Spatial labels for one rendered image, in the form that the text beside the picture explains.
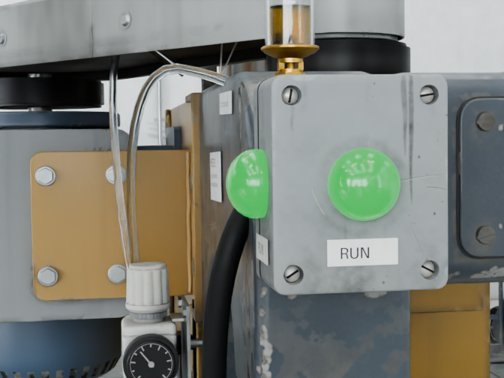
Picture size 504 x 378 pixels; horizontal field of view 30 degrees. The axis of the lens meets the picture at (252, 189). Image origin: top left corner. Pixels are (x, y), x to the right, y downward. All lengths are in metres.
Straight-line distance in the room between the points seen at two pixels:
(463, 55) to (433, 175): 5.64
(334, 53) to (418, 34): 5.40
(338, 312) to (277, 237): 0.07
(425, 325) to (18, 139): 0.37
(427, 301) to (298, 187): 0.35
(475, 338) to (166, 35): 0.35
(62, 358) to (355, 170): 0.53
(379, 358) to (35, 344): 0.46
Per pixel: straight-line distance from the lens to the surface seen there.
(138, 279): 0.64
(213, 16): 0.62
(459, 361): 0.79
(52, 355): 0.86
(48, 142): 0.81
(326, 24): 0.56
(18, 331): 0.86
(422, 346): 0.77
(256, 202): 0.39
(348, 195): 0.37
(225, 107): 0.52
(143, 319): 0.64
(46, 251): 0.81
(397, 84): 0.39
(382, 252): 0.39
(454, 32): 6.03
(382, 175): 0.38
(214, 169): 0.57
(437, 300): 0.72
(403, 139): 0.39
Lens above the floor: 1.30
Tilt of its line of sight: 3 degrees down
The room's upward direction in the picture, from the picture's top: 1 degrees counter-clockwise
